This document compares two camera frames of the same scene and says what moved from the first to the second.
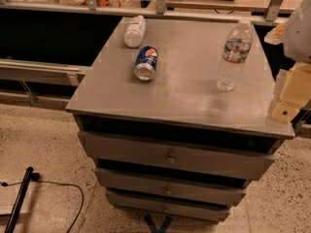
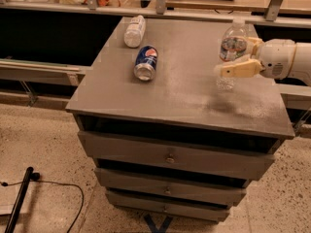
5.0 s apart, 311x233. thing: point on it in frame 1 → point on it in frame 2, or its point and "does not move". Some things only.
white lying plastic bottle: [135, 31] does not move
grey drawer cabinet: [179, 126] does not move
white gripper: [301, 36] → [276, 57]
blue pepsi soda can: [146, 62] does not move
